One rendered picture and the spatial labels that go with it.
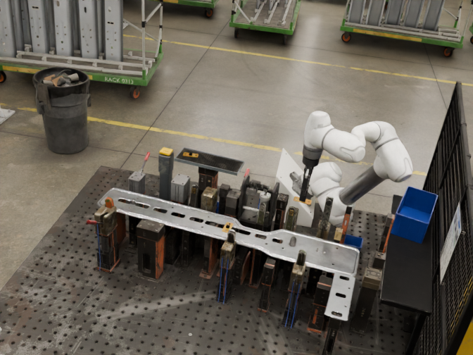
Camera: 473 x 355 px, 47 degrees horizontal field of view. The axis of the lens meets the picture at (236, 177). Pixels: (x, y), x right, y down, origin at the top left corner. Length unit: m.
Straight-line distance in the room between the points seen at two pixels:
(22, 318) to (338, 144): 1.66
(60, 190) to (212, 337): 2.62
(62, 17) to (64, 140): 1.97
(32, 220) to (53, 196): 0.35
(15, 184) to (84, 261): 2.12
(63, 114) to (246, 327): 3.10
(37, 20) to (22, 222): 3.07
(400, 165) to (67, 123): 3.34
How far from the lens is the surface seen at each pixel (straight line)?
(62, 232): 3.25
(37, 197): 4.83
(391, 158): 2.77
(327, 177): 3.24
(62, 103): 5.11
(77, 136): 5.34
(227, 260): 2.60
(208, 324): 2.69
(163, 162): 3.08
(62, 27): 6.87
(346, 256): 2.72
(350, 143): 2.26
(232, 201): 2.87
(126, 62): 6.80
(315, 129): 2.33
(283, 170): 3.31
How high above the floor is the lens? 2.68
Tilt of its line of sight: 32 degrees down
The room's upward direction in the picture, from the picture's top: 6 degrees clockwise
